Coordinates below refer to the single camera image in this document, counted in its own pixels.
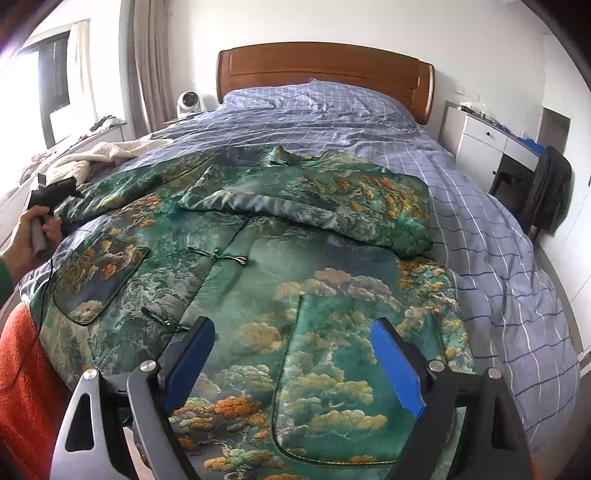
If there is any brown wooden headboard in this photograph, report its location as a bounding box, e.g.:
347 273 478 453
216 42 435 125

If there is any beige curtain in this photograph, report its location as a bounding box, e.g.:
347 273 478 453
122 0 176 137

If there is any green landscape print silk jacket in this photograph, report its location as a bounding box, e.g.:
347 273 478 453
31 147 474 479

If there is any blue checked duvet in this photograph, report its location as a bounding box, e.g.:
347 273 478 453
18 79 581 455

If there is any black chair with jacket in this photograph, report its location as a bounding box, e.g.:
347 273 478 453
519 145 573 239

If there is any cream knitted blanket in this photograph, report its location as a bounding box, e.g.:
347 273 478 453
45 138 171 186

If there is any orange fuzzy cloth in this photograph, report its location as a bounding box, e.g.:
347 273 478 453
1 303 70 479

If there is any green sleeved left forearm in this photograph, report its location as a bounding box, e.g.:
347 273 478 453
0 258 15 307

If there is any white desk with drawers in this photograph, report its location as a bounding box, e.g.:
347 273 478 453
438 101 539 192

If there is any white round fan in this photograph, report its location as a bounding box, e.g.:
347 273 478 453
176 90 201 119

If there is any person's left hand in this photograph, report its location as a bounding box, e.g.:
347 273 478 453
1 205 62 285

